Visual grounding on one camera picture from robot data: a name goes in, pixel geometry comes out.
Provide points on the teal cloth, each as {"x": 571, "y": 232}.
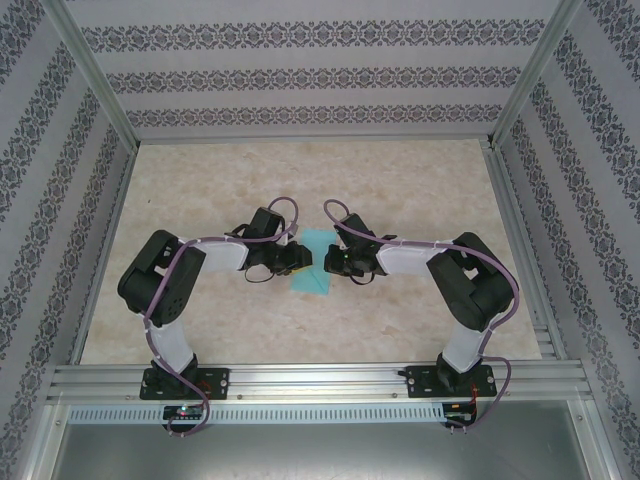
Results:
{"x": 312, "y": 285}

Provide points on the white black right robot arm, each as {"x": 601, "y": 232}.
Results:
{"x": 405, "y": 260}

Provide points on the aluminium frame crossbar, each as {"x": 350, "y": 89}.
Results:
{"x": 310, "y": 138}

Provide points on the circuit board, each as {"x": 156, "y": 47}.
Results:
{"x": 457, "y": 410}
{"x": 182, "y": 412}

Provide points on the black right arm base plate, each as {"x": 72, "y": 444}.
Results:
{"x": 417, "y": 382}

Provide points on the aluminium side rail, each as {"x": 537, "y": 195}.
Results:
{"x": 522, "y": 250}
{"x": 113, "y": 225}

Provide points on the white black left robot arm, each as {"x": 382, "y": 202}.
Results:
{"x": 220, "y": 255}

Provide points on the aluminium mounting rail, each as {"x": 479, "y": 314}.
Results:
{"x": 320, "y": 380}

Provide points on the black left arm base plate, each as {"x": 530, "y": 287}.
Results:
{"x": 217, "y": 382}

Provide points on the aluminium frame post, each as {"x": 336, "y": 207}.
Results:
{"x": 97, "y": 75}
{"x": 532, "y": 75}

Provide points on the right circuit board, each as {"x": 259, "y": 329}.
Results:
{"x": 457, "y": 410}

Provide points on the left circuit board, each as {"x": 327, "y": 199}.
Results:
{"x": 182, "y": 412}

